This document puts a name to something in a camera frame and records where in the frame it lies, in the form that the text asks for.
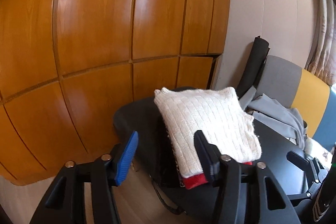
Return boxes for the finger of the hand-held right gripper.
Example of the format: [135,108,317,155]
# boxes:
[287,151,327,194]

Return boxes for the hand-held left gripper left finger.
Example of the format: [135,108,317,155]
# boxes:
[29,131,139,224]

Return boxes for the white printed pillow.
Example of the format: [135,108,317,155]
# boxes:
[306,136,331,161]

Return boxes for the beige patterned curtain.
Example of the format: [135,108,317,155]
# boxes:
[304,0,336,86]

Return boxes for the grey yellow blue sofa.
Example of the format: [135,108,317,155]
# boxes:
[247,55,336,159]

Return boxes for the cream knitted sweater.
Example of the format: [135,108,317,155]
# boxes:
[154,87,262,179]

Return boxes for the purple white patterned garment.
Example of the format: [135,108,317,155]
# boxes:
[164,123,184,184]

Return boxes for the wooden wardrobe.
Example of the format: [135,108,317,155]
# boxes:
[0,0,231,186]

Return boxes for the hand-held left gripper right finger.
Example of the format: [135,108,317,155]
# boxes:
[194,130,302,224]

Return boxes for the black rolled mat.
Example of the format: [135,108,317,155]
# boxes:
[236,35,271,100]

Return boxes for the grey garment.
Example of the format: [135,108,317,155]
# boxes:
[245,93,307,149]

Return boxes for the red folded garment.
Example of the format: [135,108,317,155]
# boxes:
[181,160,254,190]

